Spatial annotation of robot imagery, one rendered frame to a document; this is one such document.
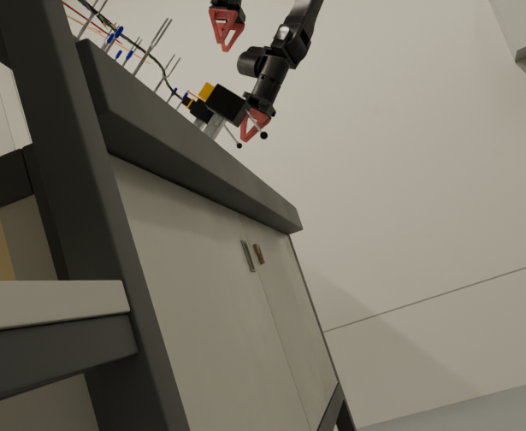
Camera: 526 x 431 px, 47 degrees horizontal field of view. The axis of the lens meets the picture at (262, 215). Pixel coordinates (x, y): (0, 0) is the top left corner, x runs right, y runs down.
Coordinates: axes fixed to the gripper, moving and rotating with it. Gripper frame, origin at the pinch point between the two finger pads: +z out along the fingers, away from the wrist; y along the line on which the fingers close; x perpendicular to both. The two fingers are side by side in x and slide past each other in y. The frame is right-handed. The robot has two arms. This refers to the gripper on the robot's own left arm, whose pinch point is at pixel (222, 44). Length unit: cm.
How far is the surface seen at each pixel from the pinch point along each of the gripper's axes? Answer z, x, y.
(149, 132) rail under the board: 38, 21, 84
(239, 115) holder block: 24.5, 15.9, 35.2
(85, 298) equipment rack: 51, 28, 106
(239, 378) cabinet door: 62, 29, 66
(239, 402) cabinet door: 64, 30, 69
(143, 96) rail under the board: 35, 19, 83
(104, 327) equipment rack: 53, 28, 105
